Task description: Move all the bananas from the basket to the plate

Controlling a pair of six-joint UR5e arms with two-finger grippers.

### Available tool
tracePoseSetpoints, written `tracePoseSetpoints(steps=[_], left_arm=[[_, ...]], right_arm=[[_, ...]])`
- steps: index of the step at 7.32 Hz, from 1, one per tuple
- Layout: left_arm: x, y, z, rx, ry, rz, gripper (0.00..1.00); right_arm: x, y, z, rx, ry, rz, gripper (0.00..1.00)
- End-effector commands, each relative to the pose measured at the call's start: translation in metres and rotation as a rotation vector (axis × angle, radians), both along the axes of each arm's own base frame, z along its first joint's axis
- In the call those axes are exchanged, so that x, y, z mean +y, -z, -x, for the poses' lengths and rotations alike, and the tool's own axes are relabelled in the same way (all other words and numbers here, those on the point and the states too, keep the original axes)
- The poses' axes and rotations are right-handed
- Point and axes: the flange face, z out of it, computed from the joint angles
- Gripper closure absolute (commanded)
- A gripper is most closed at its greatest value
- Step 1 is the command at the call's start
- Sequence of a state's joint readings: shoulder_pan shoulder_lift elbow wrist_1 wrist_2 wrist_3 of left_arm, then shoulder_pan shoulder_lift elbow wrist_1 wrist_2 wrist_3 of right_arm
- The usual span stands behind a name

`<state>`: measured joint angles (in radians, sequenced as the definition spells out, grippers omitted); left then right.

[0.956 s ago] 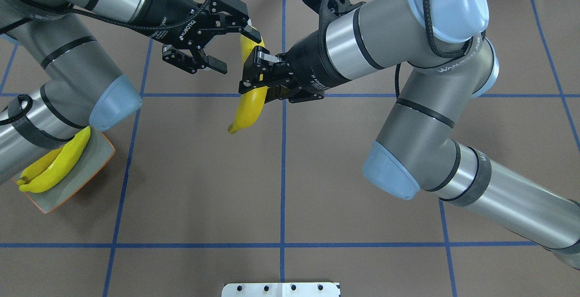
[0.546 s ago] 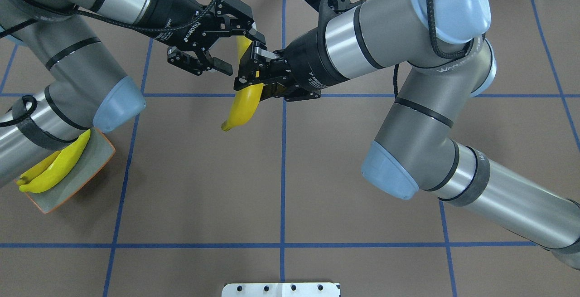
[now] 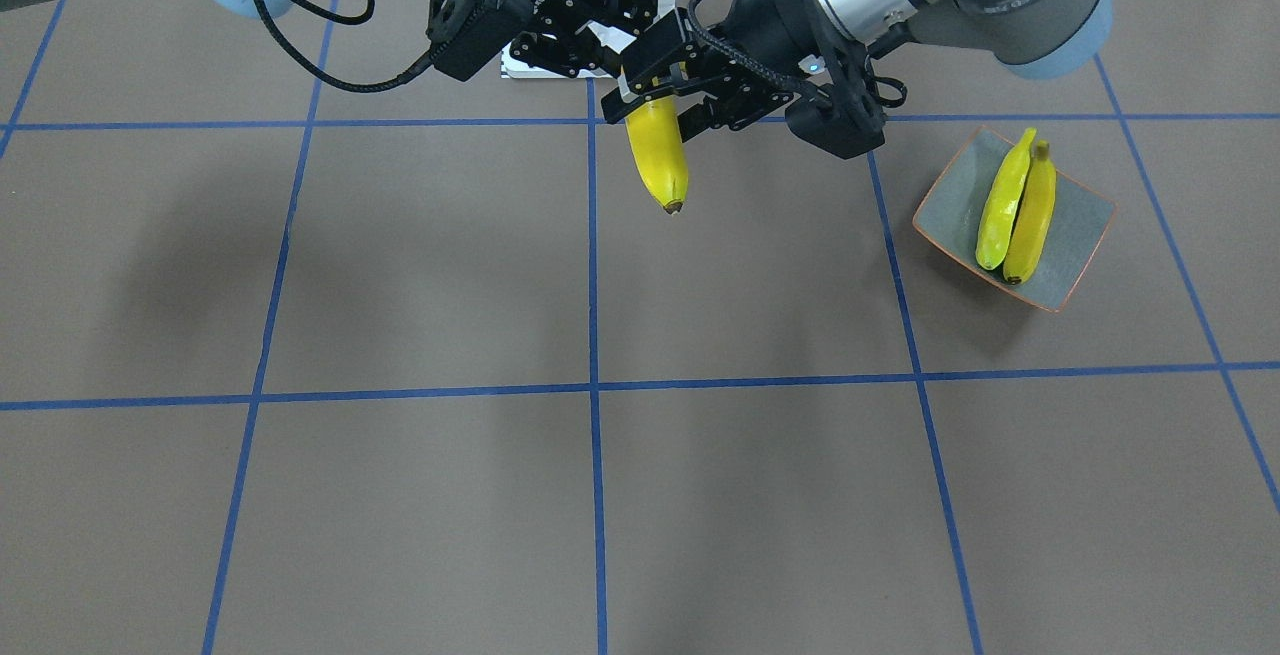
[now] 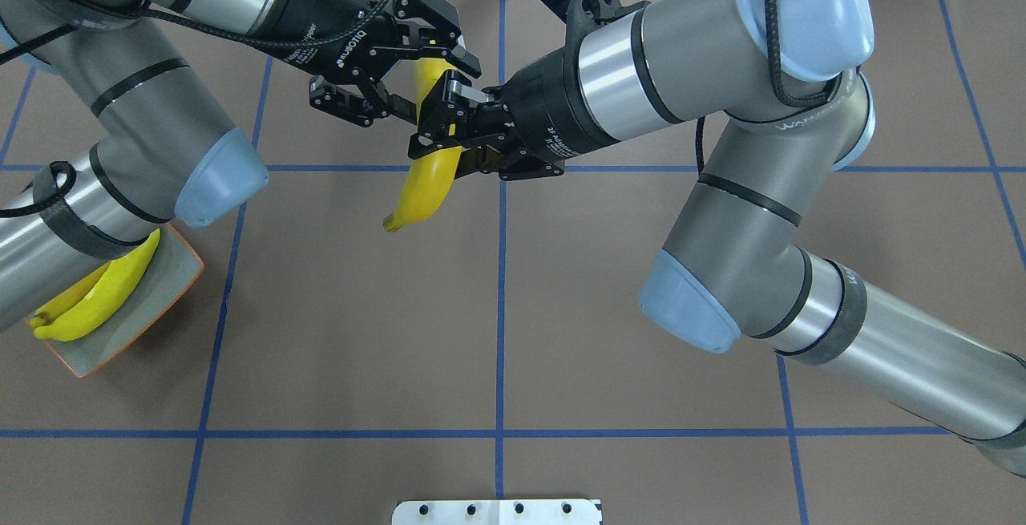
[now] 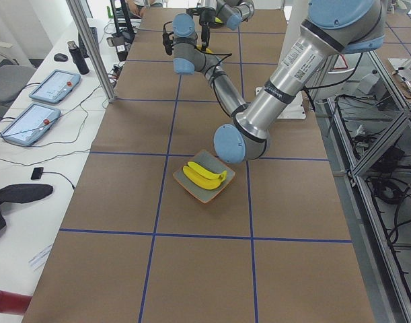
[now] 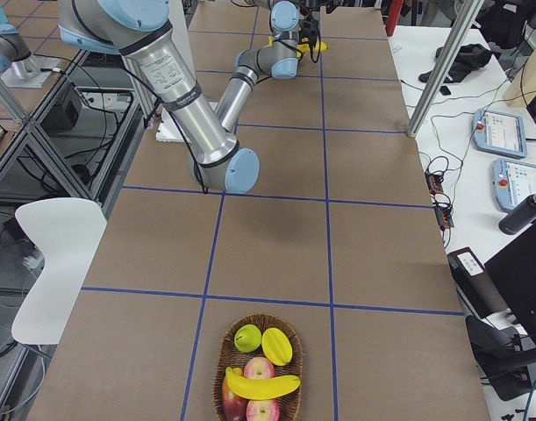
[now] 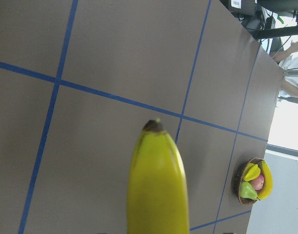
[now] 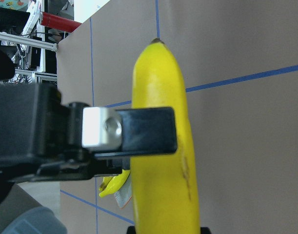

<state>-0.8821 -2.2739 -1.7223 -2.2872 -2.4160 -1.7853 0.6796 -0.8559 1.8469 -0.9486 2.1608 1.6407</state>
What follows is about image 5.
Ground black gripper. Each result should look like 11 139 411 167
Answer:
198 7 216 51

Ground yellow banana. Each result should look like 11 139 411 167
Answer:
187 161 227 182
196 46 213 55
182 166 221 190

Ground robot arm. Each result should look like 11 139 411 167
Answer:
167 1 387 164
196 0 255 52

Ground grey square plate orange rim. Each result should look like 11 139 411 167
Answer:
173 149 235 203

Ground black water bottle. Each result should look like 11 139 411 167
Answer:
67 40 89 75

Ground black computer mouse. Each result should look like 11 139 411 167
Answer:
53 53 69 62

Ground upper blue teach pendant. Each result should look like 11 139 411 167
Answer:
29 69 81 104

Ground blue teach pendant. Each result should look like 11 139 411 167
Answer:
29 69 81 104
0 103 61 147

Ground grey office chair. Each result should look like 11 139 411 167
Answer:
0 42 36 121

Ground lower blue teach pendant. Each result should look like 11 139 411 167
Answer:
0 103 61 147

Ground small black box device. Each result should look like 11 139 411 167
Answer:
30 167 44 180

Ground black jacket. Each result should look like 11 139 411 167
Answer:
0 184 54 232

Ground red cylinder object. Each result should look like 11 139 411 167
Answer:
0 290 32 315

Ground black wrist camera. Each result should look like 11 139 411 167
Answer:
162 21 174 56
186 7 205 20

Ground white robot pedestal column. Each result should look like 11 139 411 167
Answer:
255 0 308 120

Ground aluminium frame post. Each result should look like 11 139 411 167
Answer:
66 0 116 103

